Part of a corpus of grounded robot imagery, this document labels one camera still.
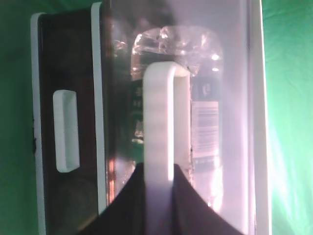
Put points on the clear plastic water bottle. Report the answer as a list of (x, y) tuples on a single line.
[(199, 51)]

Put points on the right gripper purple right finger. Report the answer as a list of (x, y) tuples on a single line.
[(191, 215)]

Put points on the right gripper purple left finger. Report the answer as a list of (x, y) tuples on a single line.
[(126, 214)]

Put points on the dark drawer cabinet white frame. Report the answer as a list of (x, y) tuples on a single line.
[(150, 118)]

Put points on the dark drawer white handle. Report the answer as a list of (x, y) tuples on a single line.
[(64, 121), (166, 107)]

